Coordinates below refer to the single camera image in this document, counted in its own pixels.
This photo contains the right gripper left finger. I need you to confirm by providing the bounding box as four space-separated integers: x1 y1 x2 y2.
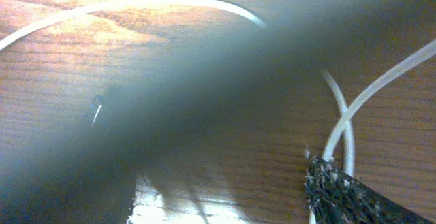
1 0 435 223

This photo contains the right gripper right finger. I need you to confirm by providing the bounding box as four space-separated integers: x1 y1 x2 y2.
305 155 433 224

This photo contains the white USB cable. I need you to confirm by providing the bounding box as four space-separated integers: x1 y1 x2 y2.
0 0 436 224

